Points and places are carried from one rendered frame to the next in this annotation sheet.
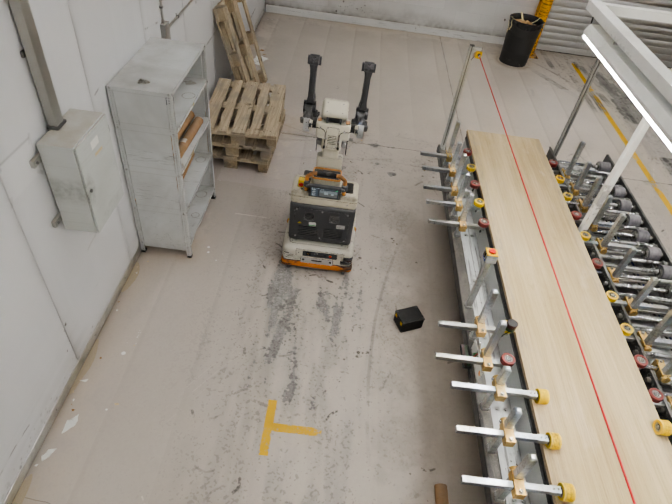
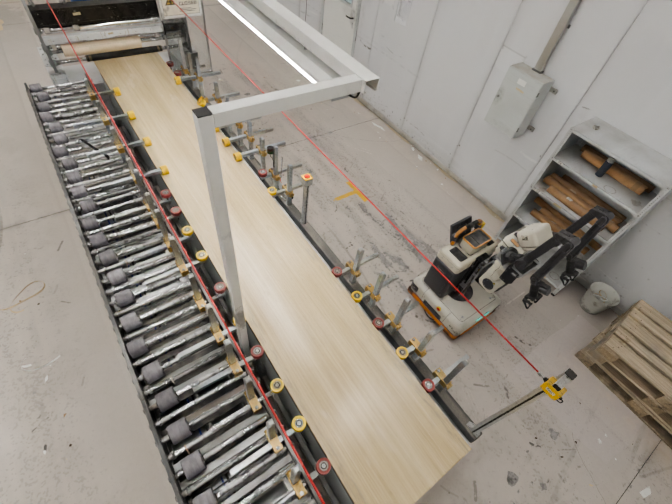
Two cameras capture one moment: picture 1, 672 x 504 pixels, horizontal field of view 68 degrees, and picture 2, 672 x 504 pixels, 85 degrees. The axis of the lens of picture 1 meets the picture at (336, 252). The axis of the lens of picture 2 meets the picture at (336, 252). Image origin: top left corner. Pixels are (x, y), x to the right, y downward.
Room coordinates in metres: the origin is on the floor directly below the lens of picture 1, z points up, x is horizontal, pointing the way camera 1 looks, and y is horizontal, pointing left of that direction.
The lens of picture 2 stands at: (4.24, -2.17, 3.10)
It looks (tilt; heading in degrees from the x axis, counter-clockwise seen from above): 51 degrees down; 139
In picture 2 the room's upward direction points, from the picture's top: 11 degrees clockwise
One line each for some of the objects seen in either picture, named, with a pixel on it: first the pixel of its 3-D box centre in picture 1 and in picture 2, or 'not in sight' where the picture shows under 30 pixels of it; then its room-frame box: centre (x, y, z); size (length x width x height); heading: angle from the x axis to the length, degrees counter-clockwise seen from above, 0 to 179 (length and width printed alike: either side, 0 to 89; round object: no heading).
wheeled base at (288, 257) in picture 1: (320, 235); (453, 295); (3.45, 0.17, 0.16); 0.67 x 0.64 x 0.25; 2
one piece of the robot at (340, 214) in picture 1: (323, 205); (463, 263); (3.36, 0.16, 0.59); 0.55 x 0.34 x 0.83; 92
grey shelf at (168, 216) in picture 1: (171, 152); (572, 213); (3.51, 1.49, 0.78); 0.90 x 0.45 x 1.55; 2
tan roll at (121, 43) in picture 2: not in sight; (122, 43); (-0.75, -1.60, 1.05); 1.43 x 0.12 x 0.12; 92
